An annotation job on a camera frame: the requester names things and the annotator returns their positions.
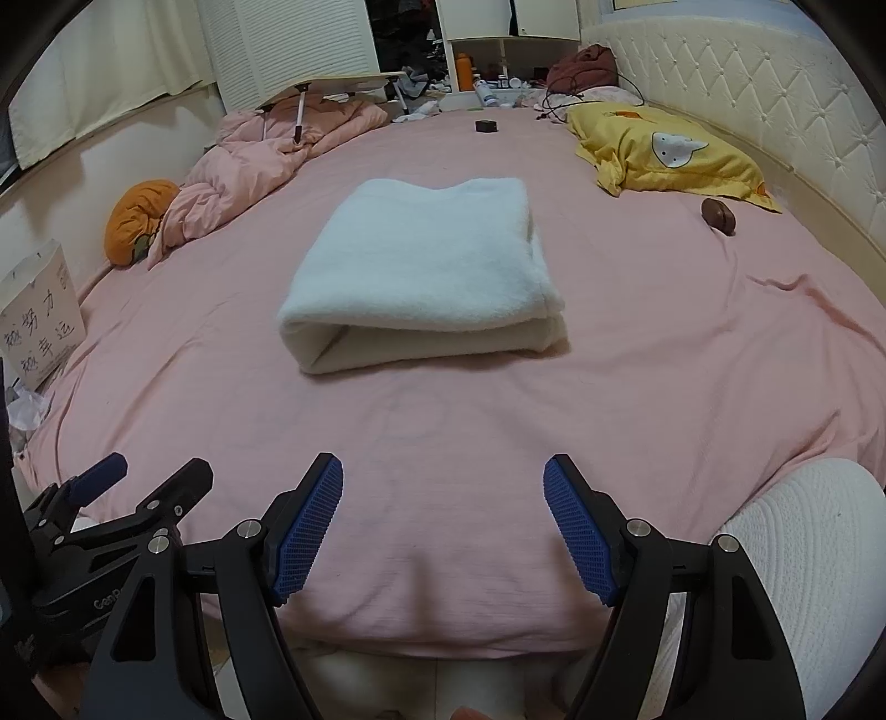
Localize pink quilt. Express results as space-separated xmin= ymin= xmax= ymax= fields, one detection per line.
xmin=145 ymin=97 xmax=390 ymax=271

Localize folding lap desk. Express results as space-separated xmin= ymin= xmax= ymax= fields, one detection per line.
xmin=257 ymin=70 xmax=409 ymax=146

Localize orange pumpkin plush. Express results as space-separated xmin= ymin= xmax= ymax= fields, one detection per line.
xmin=104 ymin=180 xmax=182 ymax=268

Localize yellow cat print pillow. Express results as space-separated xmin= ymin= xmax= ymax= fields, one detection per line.
xmin=568 ymin=102 xmax=783 ymax=214

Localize white shelf cabinet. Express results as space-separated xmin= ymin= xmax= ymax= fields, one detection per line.
xmin=435 ymin=0 xmax=583 ymax=94

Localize white curtain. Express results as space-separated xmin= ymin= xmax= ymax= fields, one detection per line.
xmin=7 ymin=0 xmax=215 ymax=171

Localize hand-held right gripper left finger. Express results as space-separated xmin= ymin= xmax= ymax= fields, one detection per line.
xmin=81 ymin=453 xmax=345 ymax=720

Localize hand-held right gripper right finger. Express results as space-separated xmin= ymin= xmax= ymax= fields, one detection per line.
xmin=543 ymin=455 xmax=807 ymax=720

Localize white towel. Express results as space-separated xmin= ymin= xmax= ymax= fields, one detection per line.
xmin=277 ymin=178 xmax=572 ymax=376

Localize small brown oval object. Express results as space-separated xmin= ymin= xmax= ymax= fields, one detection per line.
xmin=700 ymin=197 xmax=738 ymax=236

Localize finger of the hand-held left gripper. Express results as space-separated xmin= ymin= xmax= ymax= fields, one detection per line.
xmin=130 ymin=457 xmax=214 ymax=547
xmin=24 ymin=453 xmax=130 ymax=548

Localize white louvered wardrobe door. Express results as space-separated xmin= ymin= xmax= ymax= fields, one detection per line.
xmin=197 ymin=0 xmax=382 ymax=115

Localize cream tufted headboard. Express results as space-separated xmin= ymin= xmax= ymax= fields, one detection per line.
xmin=580 ymin=17 xmax=886 ymax=229

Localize hanging dark clothes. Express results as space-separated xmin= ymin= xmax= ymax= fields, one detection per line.
xmin=363 ymin=0 xmax=444 ymax=77

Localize grey clothes pile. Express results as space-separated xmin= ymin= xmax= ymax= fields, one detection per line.
xmin=394 ymin=65 xmax=451 ymax=126

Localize pink bed sheet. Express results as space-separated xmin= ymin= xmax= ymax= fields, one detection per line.
xmin=14 ymin=104 xmax=886 ymax=659

